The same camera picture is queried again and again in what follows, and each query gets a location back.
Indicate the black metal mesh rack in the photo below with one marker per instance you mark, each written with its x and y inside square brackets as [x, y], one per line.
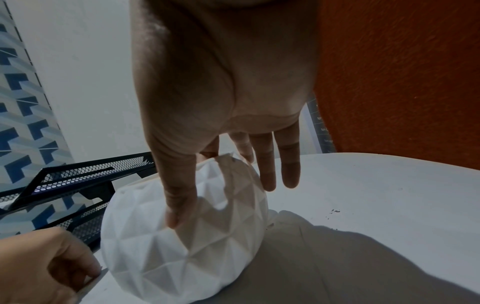
[75, 181]

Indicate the person's left hand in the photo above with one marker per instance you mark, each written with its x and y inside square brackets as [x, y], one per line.
[33, 267]

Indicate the person's right hand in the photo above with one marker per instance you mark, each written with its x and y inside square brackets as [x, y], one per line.
[225, 77]

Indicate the grey cutting mat with ruler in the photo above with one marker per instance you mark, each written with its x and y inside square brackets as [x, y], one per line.
[320, 127]

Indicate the white faceted ceramic bowl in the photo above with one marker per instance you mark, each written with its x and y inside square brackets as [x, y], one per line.
[180, 258]

